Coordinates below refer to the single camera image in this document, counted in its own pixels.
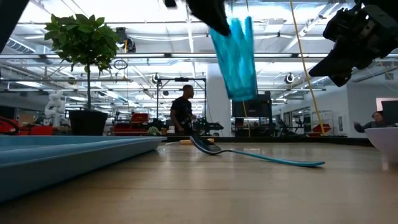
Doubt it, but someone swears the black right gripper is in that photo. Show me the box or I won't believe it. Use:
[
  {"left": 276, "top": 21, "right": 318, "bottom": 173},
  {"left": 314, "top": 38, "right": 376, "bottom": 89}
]
[{"left": 308, "top": 2, "right": 398, "bottom": 88}]

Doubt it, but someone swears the teal faceted plastic cup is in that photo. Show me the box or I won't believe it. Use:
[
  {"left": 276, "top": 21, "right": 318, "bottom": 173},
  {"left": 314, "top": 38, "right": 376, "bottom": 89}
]
[{"left": 208, "top": 16, "right": 259, "bottom": 103}]

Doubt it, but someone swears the pale lavender plate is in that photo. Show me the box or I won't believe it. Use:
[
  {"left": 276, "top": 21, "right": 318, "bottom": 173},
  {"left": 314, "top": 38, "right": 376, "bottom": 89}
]
[{"left": 364, "top": 126, "right": 398, "bottom": 164}]

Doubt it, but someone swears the teal-handled metal spoon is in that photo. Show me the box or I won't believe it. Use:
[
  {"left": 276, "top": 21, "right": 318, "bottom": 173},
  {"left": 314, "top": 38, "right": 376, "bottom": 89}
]
[{"left": 189, "top": 133, "right": 326, "bottom": 168}]

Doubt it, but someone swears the blue plastic tray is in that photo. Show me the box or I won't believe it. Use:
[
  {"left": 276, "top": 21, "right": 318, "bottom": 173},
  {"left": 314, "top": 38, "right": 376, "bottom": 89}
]
[{"left": 0, "top": 135, "right": 169, "bottom": 203}]

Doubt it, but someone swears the red cart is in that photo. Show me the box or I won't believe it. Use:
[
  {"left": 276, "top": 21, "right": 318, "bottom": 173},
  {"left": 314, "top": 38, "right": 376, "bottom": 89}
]
[{"left": 306, "top": 123, "right": 332, "bottom": 137}]

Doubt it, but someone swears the person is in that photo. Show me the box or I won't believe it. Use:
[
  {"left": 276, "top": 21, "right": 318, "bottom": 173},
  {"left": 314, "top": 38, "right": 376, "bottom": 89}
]
[
  {"left": 353, "top": 111, "right": 386, "bottom": 134},
  {"left": 170, "top": 84, "right": 197, "bottom": 136}
]

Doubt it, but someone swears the black cabinet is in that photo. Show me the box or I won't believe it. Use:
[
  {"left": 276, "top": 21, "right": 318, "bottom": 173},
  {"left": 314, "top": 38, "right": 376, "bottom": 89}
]
[{"left": 231, "top": 91, "right": 274, "bottom": 138}]

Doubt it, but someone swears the red tool chest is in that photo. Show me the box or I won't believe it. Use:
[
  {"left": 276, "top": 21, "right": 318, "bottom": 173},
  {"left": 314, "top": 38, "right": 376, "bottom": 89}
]
[{"left": 112, "top": 112, "right": 150, "bottom": 136}]

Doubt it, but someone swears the green leafy plant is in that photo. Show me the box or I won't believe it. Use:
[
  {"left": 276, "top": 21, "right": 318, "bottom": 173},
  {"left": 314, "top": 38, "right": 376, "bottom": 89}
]
[{"left": 43, "top": 13, "right": 121, "bottom": 110}]

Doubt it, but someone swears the black plant pot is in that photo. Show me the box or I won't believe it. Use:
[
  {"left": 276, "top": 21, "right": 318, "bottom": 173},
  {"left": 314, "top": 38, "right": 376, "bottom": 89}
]
[{"left": 68, "top": 108, "right": 109, "bottom": 136}]

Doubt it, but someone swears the white robot figure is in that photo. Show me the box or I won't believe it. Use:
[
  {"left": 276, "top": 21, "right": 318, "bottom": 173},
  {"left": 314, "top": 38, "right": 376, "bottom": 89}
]
[{"left": 44, "top": 90, "right": 67, "bottom": 128}]

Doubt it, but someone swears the yellow hanging cable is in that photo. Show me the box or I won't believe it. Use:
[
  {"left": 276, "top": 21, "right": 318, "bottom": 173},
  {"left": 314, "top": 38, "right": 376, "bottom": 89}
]
[{"left": 289, "top": 0, "right": 326, "bottom": 137}]

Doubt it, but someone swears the dark wall monitor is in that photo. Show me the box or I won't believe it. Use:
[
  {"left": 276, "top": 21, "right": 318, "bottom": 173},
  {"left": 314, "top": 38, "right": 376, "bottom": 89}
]
[{"left": 381, "top": 100, "right": 398, "bottom": 127}]

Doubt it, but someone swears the black metal frame rig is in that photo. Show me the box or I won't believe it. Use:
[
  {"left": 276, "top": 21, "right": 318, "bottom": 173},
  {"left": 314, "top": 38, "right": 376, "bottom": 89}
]
[{"left": 156, "top": 77, "right": 208, "bottom": 125}]

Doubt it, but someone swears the black table frame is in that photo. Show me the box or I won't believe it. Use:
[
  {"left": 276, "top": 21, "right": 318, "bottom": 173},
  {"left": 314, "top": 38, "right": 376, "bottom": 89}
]
[{"left": 161, "top": 135, "right": 374, "bottom": 147}]

